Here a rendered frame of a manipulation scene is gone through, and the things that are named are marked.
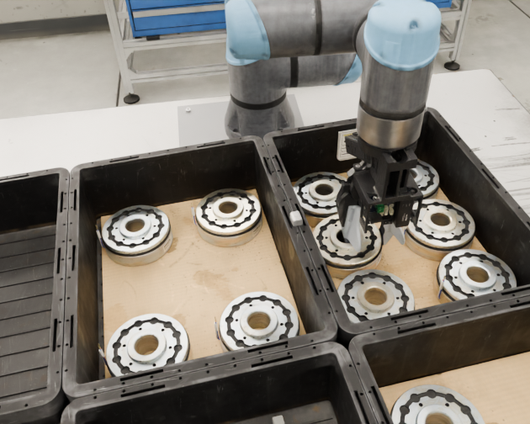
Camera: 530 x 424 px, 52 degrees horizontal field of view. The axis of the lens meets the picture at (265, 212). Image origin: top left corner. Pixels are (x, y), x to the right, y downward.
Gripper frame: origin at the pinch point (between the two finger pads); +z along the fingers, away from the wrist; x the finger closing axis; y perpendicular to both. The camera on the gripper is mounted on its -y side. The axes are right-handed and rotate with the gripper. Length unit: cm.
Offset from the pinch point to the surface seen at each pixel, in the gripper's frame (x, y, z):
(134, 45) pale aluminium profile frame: -43, -192, 58
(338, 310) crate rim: -9.8, 17.2, -7.5
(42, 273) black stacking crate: -48.1, -5.5, 2.7
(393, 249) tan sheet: 4.0, 1.0, 2.6
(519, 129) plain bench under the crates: 51, -39, 16
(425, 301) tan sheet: 4.9, 11.2, 2.6
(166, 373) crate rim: -29.5, 21.2, -7.6
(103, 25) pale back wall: -66, -279, 84
